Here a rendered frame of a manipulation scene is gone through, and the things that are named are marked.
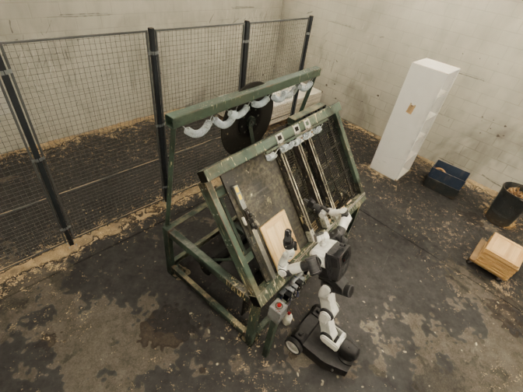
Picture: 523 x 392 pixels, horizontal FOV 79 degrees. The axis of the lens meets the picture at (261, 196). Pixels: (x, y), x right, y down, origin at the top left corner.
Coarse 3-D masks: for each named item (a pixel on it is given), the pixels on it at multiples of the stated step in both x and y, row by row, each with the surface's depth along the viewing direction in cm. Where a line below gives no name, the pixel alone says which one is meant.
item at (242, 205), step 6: (234, 186) 272; (234, 192) 272; (240, 204) 274; (240, 210) 278; (252, 234) 283; (258, 240) 285; (258, 246) 284; (258, 252) 289; (264, 252) 288; (264, 258) 288; (264, 264) 292; (270, 264) 292; (270, 270) 292; (270, 276) 294
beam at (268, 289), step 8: (352, 200) 402; (360, 200) 410; (352, 208) 394; (336, 224) 368; (328, 232) 357; (304, 248) 328; (312, 248) 334; (296, 256) 319; (304, 256) 325; (272, 280) 292; (280, 280) 298; (264, 288) 286; (272, 288) 291; (264, 296) 283; (256, 304) 282; (264, 304) 282
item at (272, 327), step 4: (272, 324) 286; (276, 324) 286; (272, 328) 289; (276, 328) 295; (268, 332) 298; (272, 332) 292; (268, 336) 301; (272, 336) 298; (268, 340) 305; (272, 340) 307; (268, 344) 309; (264, 348) 319; (268, 348) 313; (264, 352) 323; (268, 352) 320; (264, 356) 327
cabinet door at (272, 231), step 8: (280, 216) 310; (264, 224) 295; (272, 224) 301; (280, 224) 309; (288, 224) 316; (264, 232) 293; (272, 232) 301; (280, 232) 308; (272, 240) 300; (280, 240) 307; (296, 240) 322; (272, 248) 299; (280, 248) 306; (272, 256) 298; (280, 256) 306
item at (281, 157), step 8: (280, 152) 309; (280, 160) 313; (288, 168) 316; (288, 176) 316; (288, 184) 321; (296, 184) 321; (296, 192) 320; (296, 200) 323; (304, 208) 327; (304, 216) 326; (304, 224) 331; (312, 232) 333; (312, 240) 334
